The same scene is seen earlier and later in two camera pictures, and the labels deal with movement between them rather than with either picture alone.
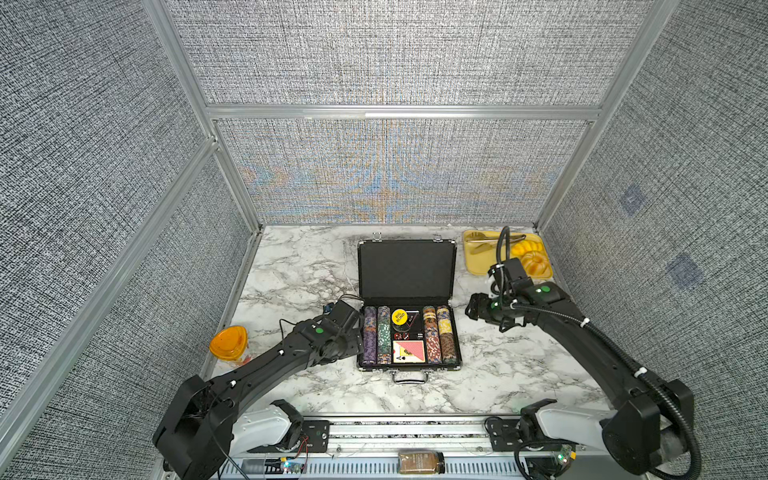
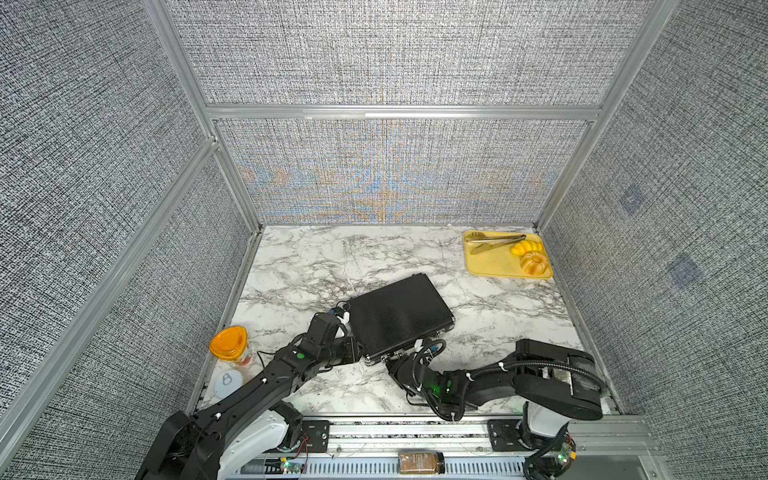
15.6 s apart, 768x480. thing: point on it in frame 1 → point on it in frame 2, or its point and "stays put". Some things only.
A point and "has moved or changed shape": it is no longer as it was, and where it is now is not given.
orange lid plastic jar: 229,343 stays put
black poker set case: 406,289 has moved or changed shape
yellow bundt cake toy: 536,264 stays put
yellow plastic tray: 480,252 stays put
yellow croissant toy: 526,246 stays put
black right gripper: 477,308 → 398,365
